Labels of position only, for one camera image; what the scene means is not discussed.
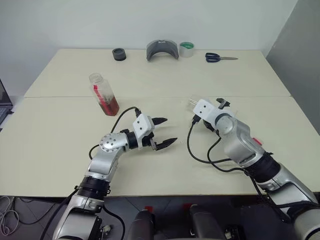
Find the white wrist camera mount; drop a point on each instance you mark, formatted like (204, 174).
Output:
(205, 110)
(142, 127)

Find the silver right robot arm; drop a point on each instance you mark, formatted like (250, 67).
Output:
(240, 142)

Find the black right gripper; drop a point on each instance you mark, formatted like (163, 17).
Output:
(211, 128)

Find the clear plastic wine glass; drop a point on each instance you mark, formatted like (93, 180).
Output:
(191, 103)

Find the red and white bottle cap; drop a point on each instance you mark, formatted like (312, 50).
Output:
(257, 140)

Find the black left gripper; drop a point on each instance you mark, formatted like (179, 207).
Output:
(152, 130)

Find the tape roll with green core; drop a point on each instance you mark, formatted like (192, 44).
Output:
(186, 50)

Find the black round container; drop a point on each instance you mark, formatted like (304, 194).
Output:
(119, 54)

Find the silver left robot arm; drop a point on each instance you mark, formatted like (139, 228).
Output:
(110, 145)

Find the grey laptop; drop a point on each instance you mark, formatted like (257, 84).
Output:
(3, 110)

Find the dark rounded shape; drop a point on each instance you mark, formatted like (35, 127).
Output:
(205, 222)
(142, 225)

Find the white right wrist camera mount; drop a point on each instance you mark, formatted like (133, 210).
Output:
(205, 110)

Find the plastic bottle with red contents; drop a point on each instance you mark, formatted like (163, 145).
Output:
(107, 102)

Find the small red tag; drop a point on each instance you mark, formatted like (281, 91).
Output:
(187, 207)
(149, 208)

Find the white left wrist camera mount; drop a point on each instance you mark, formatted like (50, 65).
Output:
(142, 127)

